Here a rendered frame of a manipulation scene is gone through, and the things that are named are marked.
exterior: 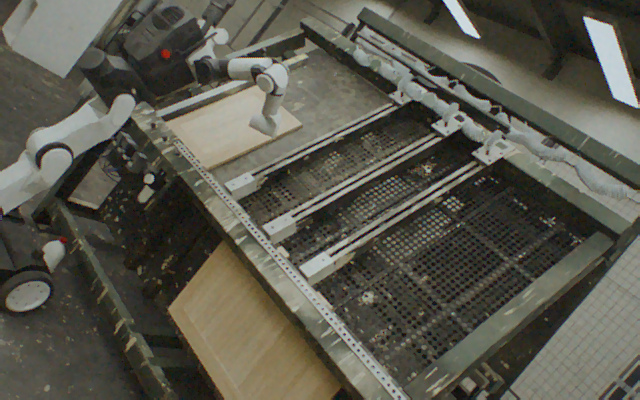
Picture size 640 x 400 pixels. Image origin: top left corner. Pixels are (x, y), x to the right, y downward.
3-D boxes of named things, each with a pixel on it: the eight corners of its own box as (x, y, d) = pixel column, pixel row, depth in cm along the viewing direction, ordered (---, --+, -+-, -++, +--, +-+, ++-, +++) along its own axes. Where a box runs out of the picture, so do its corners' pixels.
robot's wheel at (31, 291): (-12, 307, 214) (28, 271, 216) (-16, 298, 216) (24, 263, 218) (28, 320, 230) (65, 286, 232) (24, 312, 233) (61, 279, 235)
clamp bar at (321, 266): (296, 274, 213) (294, 235, 196) (493, 153, 264) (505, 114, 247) (311, 291, 207) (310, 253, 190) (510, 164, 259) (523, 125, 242)
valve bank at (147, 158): (82, 147, 266) (111, 109, 264) (106, 157, 278) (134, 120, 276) (122, 206, 238) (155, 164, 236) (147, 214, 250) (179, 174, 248)
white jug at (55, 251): (26, 261, 260) (51, 229, 258) (46, 265, 268) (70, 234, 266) (33, 275, 255) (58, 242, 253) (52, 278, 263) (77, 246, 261)
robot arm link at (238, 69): (284, 52, 211) (241, 52, 223) (266, 65, 202) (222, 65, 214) (292, 79, 217) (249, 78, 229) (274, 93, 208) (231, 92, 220)
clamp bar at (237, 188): (224, 192, 245) (216, 152, 228) (412, 98, 296) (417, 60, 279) (235, 205, 239) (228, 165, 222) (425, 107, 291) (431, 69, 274)
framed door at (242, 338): (170, 309, 260) (167, 309, 258) (240, 222, 255) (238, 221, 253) (273, 470, 210) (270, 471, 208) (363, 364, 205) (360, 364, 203)
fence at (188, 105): (157, 118, 283) (155, 111, 281) (303, 59, 325) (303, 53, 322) (161, 122, 281) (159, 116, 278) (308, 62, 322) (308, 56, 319)
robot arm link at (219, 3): (214, -4, 278) (202, 15, 276) (211, -14, 268) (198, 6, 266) (235, 7, 277) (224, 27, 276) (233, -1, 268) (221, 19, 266)
